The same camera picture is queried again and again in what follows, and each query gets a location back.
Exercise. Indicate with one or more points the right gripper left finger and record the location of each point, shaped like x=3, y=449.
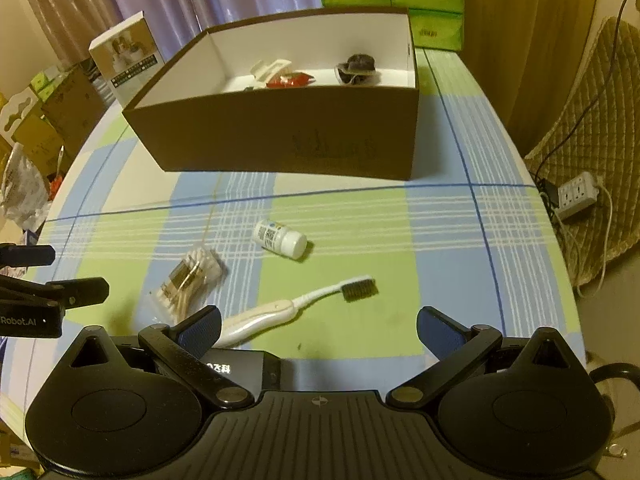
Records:
x=181, y=347

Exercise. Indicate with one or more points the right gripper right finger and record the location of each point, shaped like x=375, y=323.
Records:
x=459, y=351

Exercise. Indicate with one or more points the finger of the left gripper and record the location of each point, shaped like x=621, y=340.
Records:
x=17, y=255
x=69, y=294

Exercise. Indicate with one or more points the white hair claw clip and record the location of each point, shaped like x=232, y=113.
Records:
x=264, y=73

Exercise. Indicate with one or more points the red snack packet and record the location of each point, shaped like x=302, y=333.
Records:
x=290, y=80

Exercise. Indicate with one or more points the brown hair scrunchie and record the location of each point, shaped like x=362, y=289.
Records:
x=358, y=70

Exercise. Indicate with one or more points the cotton swabs bag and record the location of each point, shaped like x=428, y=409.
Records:
x=188, y=286

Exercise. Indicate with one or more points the black flyco box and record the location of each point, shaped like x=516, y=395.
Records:
x=256, y=371

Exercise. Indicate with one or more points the white toothbrush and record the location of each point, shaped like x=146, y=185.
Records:
x=246, y=325

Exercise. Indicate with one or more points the checkered tablecloth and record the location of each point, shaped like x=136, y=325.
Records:
x=468, y=235

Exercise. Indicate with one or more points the white pill bottle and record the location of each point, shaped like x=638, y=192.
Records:
x=280, y=239

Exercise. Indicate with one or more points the brown cardboard boxes pile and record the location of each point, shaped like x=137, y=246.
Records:
x=54, y=123

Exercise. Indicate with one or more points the white power strip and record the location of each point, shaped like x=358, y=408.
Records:
x=576, y=195

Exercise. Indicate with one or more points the white product box with photo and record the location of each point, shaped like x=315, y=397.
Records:
x=127, y=57

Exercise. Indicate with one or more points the brown cardboard storage box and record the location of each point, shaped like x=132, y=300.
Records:
x=194, y=114

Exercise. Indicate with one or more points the quilted brown chair cushion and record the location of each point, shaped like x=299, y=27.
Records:
x=598, y=132

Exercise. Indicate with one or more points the brown curtain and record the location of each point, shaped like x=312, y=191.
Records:
x=525, y=56

